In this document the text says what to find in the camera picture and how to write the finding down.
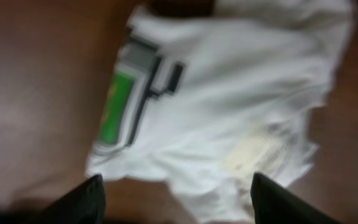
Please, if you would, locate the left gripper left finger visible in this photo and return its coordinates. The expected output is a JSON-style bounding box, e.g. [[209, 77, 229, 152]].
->
[[35, 174, 107, 224]]

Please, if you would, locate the white printed t-shirt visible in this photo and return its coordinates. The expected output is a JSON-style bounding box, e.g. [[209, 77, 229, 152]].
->
[[86, 0, 354, 223]]

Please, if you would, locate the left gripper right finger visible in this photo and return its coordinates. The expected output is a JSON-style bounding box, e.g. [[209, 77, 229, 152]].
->
[[250, 172, 339, 224]]

